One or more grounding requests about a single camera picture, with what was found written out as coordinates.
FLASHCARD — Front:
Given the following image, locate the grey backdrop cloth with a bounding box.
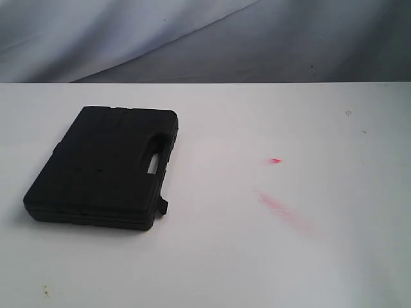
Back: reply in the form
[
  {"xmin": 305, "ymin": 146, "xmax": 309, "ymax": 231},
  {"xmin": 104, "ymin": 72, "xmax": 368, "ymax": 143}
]
[{"xmin": 1, "ymin": 1, "xmax": 410, "ymax": 83}]

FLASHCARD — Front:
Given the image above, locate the black plastic tool case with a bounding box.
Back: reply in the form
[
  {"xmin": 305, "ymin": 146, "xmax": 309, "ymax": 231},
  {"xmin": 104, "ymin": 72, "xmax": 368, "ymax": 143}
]
[{"xmin": 23, "ymin": 106, "xmax": 179, "ymax": 231}]

